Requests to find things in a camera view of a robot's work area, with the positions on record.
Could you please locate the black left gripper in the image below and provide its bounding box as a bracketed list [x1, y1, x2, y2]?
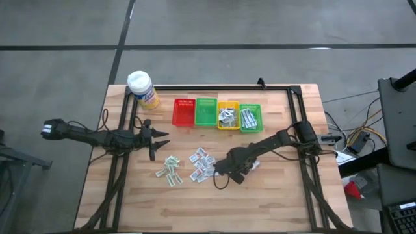
[139, 119, 171, 161]

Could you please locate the red plastic basket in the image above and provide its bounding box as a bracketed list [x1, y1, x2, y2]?
[171, 98, 196, 128]

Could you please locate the Lysol wipes canister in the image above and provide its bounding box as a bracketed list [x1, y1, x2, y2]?
[126, 70, 161, 111]

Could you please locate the green plastic basket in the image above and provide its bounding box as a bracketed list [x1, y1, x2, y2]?
[239, 103, 264, 133]
[194, 97, 218, 127]

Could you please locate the yellow plastic basket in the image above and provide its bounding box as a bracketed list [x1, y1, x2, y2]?
[217, 101, 241, 131]

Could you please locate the white paper sheet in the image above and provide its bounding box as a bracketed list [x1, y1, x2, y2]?
[333, 149, 357, 166]

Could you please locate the red floor object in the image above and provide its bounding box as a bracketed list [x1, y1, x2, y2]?
[343, 180, 364, 200]

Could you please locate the black power brick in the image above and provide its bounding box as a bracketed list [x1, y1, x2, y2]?
[346, 131, 370, 156]

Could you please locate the black tripod stand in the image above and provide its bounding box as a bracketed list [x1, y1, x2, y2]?
[0, 129, 53, 234]

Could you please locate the dark grey desk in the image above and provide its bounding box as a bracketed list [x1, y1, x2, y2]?
[376, 162, 416, 234]

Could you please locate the grey side table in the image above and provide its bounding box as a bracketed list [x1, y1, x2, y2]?
[377, 77, 416, 170]

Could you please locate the black keyboard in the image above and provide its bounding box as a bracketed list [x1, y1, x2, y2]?
[385, 200, 416, 234]

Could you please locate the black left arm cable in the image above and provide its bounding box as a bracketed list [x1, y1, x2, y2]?
[98, 107, 109, 131]

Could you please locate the black aluminium rig frame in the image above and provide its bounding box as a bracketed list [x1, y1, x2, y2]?
[75, 84, 355, 234]

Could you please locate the yellow cable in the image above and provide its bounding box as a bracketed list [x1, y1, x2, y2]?
[369, 128, 388, 144]

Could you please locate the thick black post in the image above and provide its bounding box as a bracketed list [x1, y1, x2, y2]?
[391, 67, 416, 92]

